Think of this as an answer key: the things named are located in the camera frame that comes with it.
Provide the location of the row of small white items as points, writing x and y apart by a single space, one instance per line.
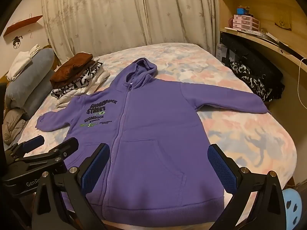
251 32

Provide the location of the blue toy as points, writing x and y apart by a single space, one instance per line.
241 11

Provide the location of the brown folded garment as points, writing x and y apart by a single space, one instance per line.
72 68

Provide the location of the white knit sweater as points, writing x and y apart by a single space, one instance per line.
19 63

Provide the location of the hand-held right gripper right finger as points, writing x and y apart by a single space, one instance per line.
221 170

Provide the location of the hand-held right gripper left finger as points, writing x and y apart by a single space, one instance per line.
96 167

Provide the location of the white folded garment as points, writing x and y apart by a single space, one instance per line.
100 79

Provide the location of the black flat desk item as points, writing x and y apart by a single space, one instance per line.
280 43

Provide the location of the black cloth with white print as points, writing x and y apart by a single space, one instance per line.
251 81

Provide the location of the red wall shelf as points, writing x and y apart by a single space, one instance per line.
21 25

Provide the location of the white cardboard box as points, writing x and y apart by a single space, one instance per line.
219 52

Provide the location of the cream folded cloth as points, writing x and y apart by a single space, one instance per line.
35 49

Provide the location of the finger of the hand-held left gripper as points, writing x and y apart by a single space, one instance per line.
33 141
68 146

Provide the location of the blue stool with heart holes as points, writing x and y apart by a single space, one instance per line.
291 208

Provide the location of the taupe puffy pillow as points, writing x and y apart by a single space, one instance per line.
14 124

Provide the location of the beige leaf patterned curtain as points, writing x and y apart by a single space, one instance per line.
120 16

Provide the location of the pink drawer organiser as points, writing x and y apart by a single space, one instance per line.
244 22

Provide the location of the pastel cat printed blanket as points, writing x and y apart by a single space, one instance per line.
239 129

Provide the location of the purple zip hoodie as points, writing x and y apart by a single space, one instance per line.
148 129

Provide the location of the girl face wall sticker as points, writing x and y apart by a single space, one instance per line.
17 43

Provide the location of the grey-blue folded quilt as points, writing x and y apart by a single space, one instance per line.
31 76

